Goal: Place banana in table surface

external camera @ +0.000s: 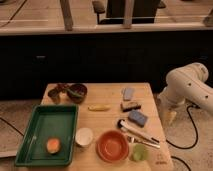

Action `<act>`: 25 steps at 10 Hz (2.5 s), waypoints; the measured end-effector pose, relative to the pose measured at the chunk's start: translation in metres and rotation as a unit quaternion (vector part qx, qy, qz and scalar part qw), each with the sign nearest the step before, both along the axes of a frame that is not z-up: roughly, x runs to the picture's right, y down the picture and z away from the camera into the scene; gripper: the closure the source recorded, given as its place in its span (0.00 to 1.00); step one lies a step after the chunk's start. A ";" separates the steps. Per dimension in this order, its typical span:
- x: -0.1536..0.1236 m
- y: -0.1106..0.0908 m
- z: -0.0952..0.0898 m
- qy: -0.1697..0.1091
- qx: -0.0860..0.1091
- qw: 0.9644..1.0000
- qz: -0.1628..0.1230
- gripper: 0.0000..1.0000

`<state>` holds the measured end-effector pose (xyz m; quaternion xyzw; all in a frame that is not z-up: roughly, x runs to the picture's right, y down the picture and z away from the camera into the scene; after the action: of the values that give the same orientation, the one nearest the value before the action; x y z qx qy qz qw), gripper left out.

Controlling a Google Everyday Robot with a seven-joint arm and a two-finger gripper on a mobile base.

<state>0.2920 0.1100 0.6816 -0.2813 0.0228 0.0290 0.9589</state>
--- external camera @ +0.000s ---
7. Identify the wooden post right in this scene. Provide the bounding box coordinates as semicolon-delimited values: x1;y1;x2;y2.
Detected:
123;0;134;29

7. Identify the blue sponge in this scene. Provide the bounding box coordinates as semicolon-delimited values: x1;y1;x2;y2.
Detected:
128;110;148;127

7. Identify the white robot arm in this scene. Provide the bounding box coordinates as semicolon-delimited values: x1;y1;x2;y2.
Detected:
158;63;213;126

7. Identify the black office chair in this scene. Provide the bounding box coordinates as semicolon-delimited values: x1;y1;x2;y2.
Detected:
92;0;166;25

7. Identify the green cup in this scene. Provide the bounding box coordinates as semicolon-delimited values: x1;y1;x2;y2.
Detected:
132;144;148;162

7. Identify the wooden post left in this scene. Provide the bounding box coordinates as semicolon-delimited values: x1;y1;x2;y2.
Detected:
60;0;73;31

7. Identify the dark small cup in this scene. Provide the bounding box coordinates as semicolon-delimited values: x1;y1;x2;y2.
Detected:
48;89;60;104

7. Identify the white cup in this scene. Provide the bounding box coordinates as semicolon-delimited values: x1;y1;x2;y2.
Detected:
75;127;93;147

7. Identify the dark brown bowl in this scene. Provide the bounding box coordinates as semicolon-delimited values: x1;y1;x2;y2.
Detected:
67;83;87;104

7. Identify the orange fruit piece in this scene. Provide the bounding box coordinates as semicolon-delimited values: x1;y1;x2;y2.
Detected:
46;138;61;154

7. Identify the green plastic tray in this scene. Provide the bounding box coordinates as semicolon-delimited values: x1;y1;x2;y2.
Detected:
15;105;78;167

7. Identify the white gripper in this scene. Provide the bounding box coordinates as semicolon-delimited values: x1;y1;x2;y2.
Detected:
158;94;185;126

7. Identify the black cable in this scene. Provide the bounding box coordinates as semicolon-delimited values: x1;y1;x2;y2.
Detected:
165;104;200;150

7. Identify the orange bowl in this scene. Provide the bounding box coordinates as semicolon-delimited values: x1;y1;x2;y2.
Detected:
96;130;129;163

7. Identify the wooden post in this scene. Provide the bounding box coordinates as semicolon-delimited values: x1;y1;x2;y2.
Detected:
123;0;134;29
60;0;73;31

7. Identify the yellow banana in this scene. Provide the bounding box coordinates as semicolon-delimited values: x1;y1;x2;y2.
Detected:
88;105;110;111

